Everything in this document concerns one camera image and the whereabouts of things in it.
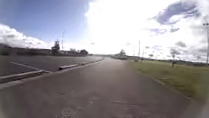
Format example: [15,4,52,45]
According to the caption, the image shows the grey asphalt path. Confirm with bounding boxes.
[0,53,206,118]

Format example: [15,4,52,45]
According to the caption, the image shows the thin pole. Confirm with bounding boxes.
[137,39,141,59]

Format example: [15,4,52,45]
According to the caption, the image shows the slim light pole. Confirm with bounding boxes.
[60,28,67,52]

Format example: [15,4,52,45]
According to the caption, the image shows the dark tree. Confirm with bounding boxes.
[51,40,62,54]

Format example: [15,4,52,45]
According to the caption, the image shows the grey asphalt parking lot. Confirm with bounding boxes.
[0,51,105,83]

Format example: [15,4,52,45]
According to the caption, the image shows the small tree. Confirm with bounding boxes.
[168,47,181,69]

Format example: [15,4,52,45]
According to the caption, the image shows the low dark hedge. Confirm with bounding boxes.
[0,45,91,58]

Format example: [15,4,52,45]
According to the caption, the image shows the row of concrete kerb blocks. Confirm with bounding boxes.
[0,54,106,90]

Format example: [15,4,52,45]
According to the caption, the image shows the green grass field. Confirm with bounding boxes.
[126,59,209,106]

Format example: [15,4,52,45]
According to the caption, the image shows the tall light pole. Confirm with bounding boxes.
[200,21,209,66]

